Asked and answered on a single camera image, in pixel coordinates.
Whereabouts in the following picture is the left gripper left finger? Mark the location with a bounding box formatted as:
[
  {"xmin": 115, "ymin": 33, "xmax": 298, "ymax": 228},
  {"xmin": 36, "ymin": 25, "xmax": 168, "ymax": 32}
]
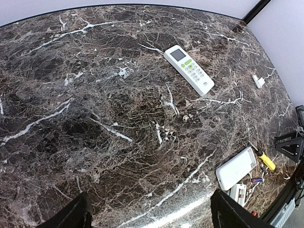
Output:
[{"xmin": 42, "ymin": 192, "xmax": 92, "ymax": 228}]

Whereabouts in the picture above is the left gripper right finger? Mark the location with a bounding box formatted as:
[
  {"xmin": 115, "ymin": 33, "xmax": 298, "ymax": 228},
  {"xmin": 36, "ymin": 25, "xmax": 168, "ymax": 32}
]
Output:
[{"xmin": 210, "ymin": 189, "xmax": 272, "ymax": 228}]

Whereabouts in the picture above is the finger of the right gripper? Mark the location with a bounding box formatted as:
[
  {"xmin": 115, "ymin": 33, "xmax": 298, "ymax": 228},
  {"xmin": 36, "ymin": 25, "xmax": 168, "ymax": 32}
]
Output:
[{"xmin": 274, "ymin": 132, "xmax": 303, "ymax": 163}]

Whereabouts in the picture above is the white remote with label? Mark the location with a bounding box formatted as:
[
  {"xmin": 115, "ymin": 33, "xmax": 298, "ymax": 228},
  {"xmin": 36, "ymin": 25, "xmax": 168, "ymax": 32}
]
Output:
[{"xmin": 230, "ymin": 184, "xmax": 247, "ymax": 207}]

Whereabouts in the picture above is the yellow handled screwdriver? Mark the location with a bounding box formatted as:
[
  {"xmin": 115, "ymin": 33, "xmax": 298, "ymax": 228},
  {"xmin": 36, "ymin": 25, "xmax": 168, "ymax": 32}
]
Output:
[{"xmin": 248, "ymin": 141, "xmax": 276, "ymax": 171}]

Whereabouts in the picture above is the white battery cover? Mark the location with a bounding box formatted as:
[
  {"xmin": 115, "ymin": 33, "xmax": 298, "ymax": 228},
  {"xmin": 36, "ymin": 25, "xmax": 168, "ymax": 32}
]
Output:
[{"xmin": 252, "ymin": 75, "xmax": 265, "ymax": 88}]

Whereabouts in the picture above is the white remote with buttons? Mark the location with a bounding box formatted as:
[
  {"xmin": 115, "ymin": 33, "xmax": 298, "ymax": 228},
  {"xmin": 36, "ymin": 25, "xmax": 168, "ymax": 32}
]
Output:
[{"xmin": 164, "ymin": 45, "xmax": 215, "ymax": 96}]

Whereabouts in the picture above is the black front rail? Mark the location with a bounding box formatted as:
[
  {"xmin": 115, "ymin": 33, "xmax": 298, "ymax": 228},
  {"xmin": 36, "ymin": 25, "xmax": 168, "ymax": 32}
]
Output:
[{"xmin": 260, "ymin": 161, "xmax": 304, "ymax": 224}]

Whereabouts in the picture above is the right black frame post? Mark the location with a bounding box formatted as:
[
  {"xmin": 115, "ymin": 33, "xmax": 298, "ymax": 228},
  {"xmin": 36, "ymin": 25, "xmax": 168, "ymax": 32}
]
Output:
[{"xmin": 242, "ymin": 0, "xmax": 271, "ymax": 24}]

